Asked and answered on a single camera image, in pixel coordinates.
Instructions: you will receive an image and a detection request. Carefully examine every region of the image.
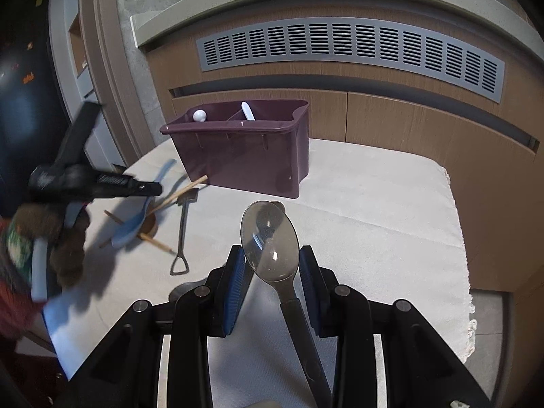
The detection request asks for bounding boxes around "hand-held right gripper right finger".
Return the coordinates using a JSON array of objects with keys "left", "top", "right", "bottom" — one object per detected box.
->
[{"left": 299, "top": 245, "right": 494, "bottom": 408}]

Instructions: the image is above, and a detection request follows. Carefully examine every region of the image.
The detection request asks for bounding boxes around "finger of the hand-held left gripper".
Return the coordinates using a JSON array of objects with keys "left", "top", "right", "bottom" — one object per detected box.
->
[
  {"left": 59, "top": 102, "right": 104, "bottom": 171},
  {"left": 98, "top": 173, "right": 164, "bottom": 198}
]

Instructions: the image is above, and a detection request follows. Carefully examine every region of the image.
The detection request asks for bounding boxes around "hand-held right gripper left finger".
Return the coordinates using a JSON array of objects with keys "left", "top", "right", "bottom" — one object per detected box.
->
[{"left": 53, "top": 245, "right": 255, "bottom": 408}]

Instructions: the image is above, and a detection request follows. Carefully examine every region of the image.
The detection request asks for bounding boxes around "light blue plastic spoon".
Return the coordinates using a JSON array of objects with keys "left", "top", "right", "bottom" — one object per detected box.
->
[{"left": 110, "top": 159, "right": 177, "bottom": 248}]

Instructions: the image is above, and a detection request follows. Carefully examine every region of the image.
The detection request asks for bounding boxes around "wooden spoon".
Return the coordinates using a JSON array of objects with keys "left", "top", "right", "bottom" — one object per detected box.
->
[{"left": 140, "top": 174, "right": 209, "bottom": 239}]

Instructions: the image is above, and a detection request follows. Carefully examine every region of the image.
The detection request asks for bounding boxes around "large metal spoon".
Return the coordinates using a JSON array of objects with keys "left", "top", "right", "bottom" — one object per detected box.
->
[{"left": 240, "top": 201, "right": 333, "bottom": 408}]

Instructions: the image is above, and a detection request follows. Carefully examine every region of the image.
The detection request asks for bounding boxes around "small shovel-shaped metal spoon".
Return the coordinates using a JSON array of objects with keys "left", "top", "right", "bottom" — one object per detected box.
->
[{"left": 170, "top": 189, "right": 199, "bottom": 276}]

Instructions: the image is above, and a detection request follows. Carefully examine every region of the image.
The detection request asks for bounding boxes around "purple plastic utensil bin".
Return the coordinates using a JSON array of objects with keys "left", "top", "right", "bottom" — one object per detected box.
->
[{"left": 160, "top": 99, "right": 311, "bottom": 200}]

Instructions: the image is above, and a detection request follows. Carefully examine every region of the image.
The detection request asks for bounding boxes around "person's left hand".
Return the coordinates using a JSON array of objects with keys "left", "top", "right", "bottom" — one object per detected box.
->
[{"left": 13, "top": 202, "right": 91, "bottom": 288}]

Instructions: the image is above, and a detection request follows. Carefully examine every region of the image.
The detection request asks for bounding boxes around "black appliance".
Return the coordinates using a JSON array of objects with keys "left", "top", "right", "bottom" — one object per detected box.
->
[{"left": 0, "top": 0, "right": 88, "bottom": 222}]

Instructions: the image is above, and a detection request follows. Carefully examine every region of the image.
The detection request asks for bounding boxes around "white tablecloth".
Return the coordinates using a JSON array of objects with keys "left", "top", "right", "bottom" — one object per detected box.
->
[{"left": 42, "top": 138, "right": 480, "bottom": 408}]

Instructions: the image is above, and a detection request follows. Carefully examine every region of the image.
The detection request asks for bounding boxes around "wooden cabinet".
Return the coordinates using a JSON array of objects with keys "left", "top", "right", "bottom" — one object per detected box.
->
[{"left": 144, "top": 0, "right": 544, "bottom": 302}]

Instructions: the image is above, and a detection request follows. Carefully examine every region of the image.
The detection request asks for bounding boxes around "grey vent grille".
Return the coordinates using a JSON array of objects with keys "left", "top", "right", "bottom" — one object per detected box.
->
[{"left": 196, "top": 16, "right": 506, "bottom": 103}]

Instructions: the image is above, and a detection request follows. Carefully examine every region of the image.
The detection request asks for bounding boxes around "white door frame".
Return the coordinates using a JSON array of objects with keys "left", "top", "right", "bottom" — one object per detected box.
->
[{"left": 48, "top": 0, "right": 147, "bottom": 171}]

